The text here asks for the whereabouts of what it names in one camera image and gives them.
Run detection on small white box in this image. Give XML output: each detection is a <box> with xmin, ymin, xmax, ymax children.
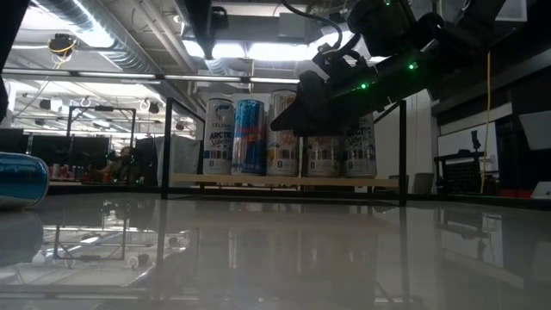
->
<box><xmin>529</xmin><ymin>180</ymin><xmax>551</xmax><ymax>200</ymax></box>

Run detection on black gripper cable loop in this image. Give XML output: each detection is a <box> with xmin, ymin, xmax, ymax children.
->
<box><xmin>280</xmin><ymin>0</ymin><xmax>345</xmax><ymax>51</ymax></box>

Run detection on white Celsius can blue band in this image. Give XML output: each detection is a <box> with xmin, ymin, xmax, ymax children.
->
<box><xmin>343</xmin><ymin>112</ymin><xmax>378</xmax><ymax>179</ymax></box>

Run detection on red strip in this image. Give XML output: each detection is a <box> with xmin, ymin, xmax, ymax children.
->
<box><xmin>501</xmin><ymin>188</ymin><xmax>533</xmax><ymax>200</ymax></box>

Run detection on white paper sheet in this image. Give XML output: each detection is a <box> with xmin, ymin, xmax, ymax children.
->
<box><xmin>518</xmin><ymin>110</ymin><xmax>551</xmax><ymax>151</ymax></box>

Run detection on white Celsius can pineapple print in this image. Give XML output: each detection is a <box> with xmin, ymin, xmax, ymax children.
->
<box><xmin>306</xmin><ymin>133</ymin><xmax>344</xmax><ymax>178</ymax></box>

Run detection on grey fabric cover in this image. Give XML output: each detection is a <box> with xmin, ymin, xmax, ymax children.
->
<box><xmin>170</xmin><ymin>135</ymin><xmax>202</xmax><ymax>176</ymax></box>

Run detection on person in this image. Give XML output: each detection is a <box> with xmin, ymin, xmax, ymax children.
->
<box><xmin>88</xmin><ymin>146</ymin><xmax>143</xmax><ymax>184</ymax></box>

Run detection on grey bin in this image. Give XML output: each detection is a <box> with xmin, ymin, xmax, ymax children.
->
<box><xmin>412</xmin><ymin>171</ymin><xmax>436</xmax><ymax>195</ymax></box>

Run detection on grey ceiling box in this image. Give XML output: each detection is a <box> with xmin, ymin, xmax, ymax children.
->
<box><xmin>277</xmin><ymin>12</ymin><xmax>309</xmax><ymax>43</ymax></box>

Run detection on silver blue Red Bull can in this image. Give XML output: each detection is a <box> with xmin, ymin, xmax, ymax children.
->
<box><xmin>232</xmin><ymin>99</ymin><xmax>267</xmax><ymax>176</ymax></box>

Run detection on silver ceiling duct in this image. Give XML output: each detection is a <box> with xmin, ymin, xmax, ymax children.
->
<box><xmin>40</xmin><ymin>0</ymin><xmax>160</xmax><ymax>74</ymax></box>

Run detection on black wire basket cart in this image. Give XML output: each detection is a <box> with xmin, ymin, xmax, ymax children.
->
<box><xmin>433</xmin><ymin>148</ymin><xmax>496</xmax><ymax>195</ymax></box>

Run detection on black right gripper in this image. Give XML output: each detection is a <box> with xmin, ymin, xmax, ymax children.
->
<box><xmin>269</xmin><ymin>42</ymin><xmax>431</xmax><ymax>135</ymax></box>

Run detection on white tube light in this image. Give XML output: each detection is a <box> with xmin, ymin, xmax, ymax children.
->
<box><xmin>77</xmin><ymin>71</ymin><xmax>301</xmax><ymax>86</ymax></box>

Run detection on black yellow cable reel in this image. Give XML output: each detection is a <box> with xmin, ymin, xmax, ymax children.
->
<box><xmin>46</xmin><ymin>33</ymin><xmax>77</xmax><ymax>56</ymax></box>

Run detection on white ceiling box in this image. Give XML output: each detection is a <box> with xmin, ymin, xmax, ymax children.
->
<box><xmin>494</xmin><ymin>0</ymin><xmax>529</xmax><ymax>22</ymax></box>

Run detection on grey metal rack beams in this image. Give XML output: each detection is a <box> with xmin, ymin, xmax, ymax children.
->
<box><xmin>8</xmin><ymin>64</ymin><xmax>78</xmax><ymax>135</ymax></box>

